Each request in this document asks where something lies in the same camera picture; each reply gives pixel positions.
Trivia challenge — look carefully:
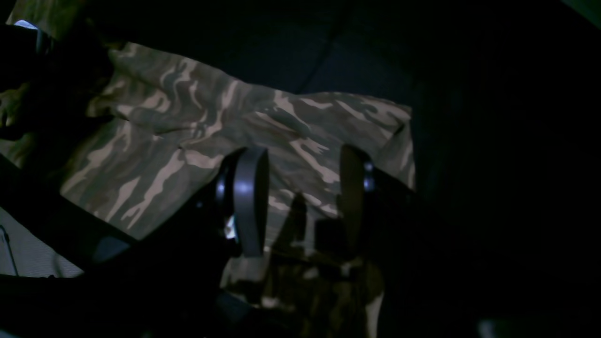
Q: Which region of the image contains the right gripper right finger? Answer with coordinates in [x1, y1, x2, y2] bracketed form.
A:
[339, 144, 416, 258]

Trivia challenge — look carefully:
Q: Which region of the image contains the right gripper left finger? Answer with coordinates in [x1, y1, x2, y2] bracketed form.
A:
[189, 147, 269, 258]

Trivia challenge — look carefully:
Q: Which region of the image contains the camouflage t-shirt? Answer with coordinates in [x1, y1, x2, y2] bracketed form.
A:
[1, 0, 415, 338]

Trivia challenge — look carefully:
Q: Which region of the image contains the black table cloth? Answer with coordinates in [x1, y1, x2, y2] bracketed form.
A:
[92, 0, 600, 338]

